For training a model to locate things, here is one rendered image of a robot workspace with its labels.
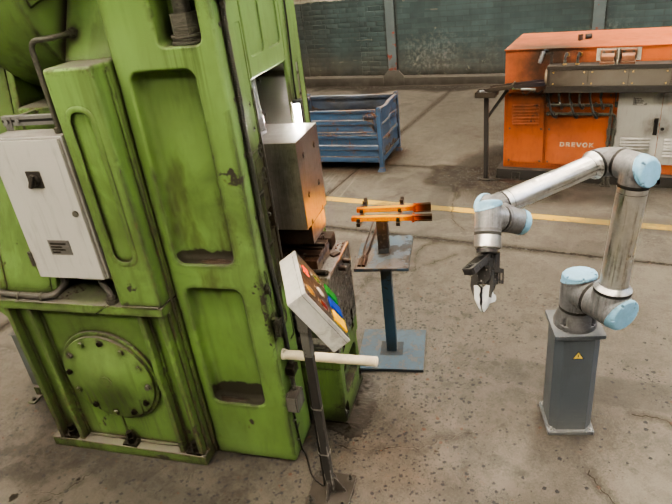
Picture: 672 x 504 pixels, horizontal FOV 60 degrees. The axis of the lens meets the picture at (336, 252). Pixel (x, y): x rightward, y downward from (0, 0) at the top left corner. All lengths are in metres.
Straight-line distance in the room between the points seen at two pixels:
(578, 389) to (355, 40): 8.73
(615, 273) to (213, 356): 1.82
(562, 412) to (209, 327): 1.75
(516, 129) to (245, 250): 4.11
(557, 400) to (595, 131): 3.43
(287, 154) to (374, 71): 8.46
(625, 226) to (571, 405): 1.00
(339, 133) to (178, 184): 4.26
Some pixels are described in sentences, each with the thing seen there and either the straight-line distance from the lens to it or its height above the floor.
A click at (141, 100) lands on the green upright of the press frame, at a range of 2.41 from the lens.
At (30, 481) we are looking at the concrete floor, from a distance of 3.58.
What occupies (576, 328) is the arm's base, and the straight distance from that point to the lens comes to 2.82.
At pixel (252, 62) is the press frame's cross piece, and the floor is 1.89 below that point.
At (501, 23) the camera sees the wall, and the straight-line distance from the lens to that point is 10.05.
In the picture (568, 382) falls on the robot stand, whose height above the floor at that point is 0.33.
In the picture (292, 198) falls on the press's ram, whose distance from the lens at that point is 2.51.
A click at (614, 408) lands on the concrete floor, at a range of 3.41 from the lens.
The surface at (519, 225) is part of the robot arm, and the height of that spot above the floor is 1.34.
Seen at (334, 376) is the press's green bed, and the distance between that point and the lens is 3.03.
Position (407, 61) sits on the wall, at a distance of 10.57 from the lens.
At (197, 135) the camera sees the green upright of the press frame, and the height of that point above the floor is 1.67.
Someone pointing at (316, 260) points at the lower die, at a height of 0.98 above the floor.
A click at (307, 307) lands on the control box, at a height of 1.14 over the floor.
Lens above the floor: 2.24
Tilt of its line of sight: 27 degrees down
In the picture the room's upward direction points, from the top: 7 degrees counter-clockwise
